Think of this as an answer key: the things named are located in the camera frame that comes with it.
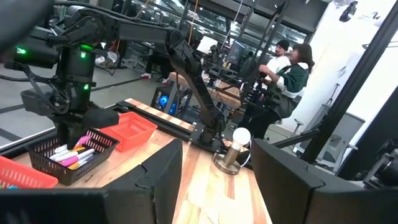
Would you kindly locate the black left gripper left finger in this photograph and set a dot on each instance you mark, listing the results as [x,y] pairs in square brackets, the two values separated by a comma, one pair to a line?
[155,183]

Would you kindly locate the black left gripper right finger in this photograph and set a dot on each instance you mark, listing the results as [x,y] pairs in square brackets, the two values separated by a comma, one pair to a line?
[280,180]

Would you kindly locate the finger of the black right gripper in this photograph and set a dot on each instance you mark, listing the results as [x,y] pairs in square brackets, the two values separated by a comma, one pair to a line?
[102,118]
[71,133]

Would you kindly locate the thin pink marker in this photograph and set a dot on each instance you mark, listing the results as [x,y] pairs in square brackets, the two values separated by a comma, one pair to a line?
[84,140]
[70,161]

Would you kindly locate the thin orange marker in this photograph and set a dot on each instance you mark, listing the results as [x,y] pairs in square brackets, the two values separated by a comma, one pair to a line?
[79,149]

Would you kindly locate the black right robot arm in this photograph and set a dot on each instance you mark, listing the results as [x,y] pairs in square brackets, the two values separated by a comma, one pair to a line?
[192,74]

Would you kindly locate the orange plastic basket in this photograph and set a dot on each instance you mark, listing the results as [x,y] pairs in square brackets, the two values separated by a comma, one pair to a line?
[133,130]
[21,177]

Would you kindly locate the black floor fan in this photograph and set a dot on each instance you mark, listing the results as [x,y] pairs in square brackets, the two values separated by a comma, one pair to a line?
[107,59]

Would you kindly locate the black plastic basket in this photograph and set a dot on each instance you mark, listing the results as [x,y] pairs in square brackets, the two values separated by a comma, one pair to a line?
[40,168]

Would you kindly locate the white bulb table lamp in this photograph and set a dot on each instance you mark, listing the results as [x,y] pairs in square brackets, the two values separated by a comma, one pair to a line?
[241,137]

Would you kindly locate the black computer tower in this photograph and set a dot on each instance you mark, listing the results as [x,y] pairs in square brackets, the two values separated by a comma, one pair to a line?
[163,99]

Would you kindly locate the grey office chair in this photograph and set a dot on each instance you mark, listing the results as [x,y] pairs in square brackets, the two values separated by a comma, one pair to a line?
[342,133]

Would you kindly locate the black partition panel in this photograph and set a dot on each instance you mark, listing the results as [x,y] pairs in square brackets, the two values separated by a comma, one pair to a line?
[373,140]

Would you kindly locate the wooden background table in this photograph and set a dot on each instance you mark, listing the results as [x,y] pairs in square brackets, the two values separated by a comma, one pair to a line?
[224,93]

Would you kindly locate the blue-lit computer monitor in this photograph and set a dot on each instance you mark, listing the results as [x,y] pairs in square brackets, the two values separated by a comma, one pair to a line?
[234,51]

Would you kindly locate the black metal post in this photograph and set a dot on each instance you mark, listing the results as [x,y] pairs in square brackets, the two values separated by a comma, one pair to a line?
[357,77]

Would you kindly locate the black ceiling camera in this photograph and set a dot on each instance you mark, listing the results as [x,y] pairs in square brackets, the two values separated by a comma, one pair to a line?
[348,11]

